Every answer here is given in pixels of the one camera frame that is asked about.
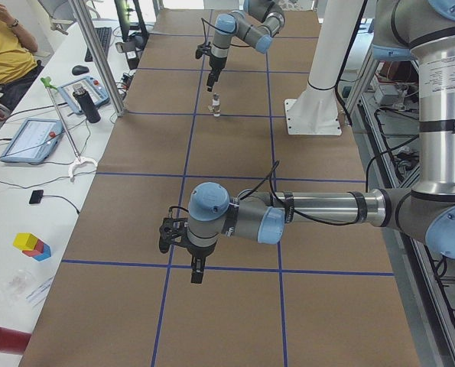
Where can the black drink bottle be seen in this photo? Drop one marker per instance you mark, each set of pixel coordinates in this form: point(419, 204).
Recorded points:
point(87, 106)

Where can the coloured toy blocks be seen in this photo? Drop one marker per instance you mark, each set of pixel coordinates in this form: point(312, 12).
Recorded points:
point(32, 246)

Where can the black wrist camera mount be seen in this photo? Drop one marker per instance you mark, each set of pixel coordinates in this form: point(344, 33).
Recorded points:
point(173, 231)

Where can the far blue teach pendant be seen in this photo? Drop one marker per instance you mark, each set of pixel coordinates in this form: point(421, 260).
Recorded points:
point(96, 90)

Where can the clear plastic bag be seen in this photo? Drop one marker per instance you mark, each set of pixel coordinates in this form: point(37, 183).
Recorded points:
point(23, 287)

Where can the near blue teach pendant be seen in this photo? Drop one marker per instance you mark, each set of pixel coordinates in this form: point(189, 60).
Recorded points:
point(34, 141)

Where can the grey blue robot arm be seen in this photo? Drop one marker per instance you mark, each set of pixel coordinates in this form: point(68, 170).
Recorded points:
point(256, 25)
point(404, 30)

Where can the red cylinder tube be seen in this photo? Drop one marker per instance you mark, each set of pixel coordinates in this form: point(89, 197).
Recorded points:
point(13, 341)

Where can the person in yellow shirt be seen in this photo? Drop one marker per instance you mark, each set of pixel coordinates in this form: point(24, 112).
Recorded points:
point(18, 66)

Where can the blue teach pendant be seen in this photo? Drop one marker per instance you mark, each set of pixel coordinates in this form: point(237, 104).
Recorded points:
point(34, 141)
point(96, 90)

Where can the reacher grabber stick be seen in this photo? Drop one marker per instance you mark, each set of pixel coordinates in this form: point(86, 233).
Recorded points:
point(79, 159)

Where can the black keyboard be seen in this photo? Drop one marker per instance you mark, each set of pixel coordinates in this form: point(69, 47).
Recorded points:
point(104, 35)

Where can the black computer mouse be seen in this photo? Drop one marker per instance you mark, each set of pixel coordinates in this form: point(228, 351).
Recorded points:
point(79, 70)

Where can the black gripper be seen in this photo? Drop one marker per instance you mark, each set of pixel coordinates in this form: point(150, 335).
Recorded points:
point(199, 251)
point(215, 63)

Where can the small black puck device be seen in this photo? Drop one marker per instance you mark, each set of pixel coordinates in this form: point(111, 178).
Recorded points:
point(36, 197)

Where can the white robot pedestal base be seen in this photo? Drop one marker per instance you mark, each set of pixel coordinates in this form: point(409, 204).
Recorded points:
point(315, 111)

